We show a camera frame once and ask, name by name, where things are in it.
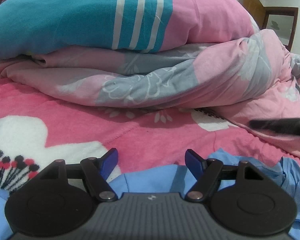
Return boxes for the dark framed wall mirror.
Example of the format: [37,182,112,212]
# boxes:
[262,7,299,51]

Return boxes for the teal pink striped pillow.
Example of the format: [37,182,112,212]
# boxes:
[0,0,259,59]

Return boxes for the light blue t-shirt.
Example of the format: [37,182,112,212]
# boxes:
[0,149,300,239]

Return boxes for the wooden door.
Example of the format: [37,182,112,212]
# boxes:
[243,0,266,29]

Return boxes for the pink floral bed blanket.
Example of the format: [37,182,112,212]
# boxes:
[0,79,288,195]

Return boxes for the pink grey quilt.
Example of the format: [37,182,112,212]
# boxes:
[0,29,300,144]

